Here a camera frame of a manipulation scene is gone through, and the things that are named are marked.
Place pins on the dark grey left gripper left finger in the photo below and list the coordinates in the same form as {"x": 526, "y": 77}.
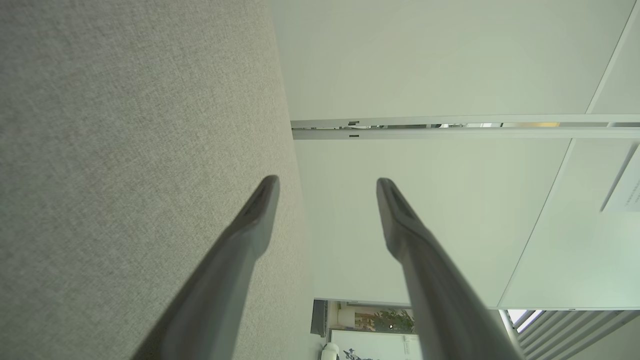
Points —
{"x": 225, "y": 280}

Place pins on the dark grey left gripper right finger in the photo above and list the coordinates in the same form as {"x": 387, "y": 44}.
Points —
{"x": 440, "y": 300}

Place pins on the green potted plant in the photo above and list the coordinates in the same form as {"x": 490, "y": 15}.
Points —
{"x": 397, "y": 320}

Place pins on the grey window blinds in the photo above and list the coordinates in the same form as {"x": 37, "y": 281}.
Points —
{"x": 565, "y": 330}

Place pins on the white paper sign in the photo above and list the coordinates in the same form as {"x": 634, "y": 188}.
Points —
{"x": 627, "y": 192}

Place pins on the white partition rail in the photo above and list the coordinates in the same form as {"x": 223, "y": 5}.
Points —
{"x": 450, "y": 133}

